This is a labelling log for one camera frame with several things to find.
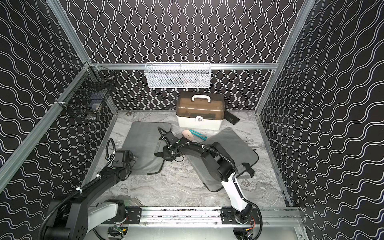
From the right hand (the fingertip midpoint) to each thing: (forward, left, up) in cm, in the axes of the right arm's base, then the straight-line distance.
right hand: (166, 154), depth 95 cm
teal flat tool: (+15, -22, -1) cm, 27 cm away
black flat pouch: (+31, -46, +1) cm, 55 cm away
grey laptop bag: (+9, +17, +3) cm, 19 cm away
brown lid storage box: (+20, -23, +19) cm, 36 cm away
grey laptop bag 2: (-7, -21, 0) cm, 22 cm away
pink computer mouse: (+15, -13, +2) cm, 20 cm away
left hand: (-6, +20, +3) cm, 21 cm away
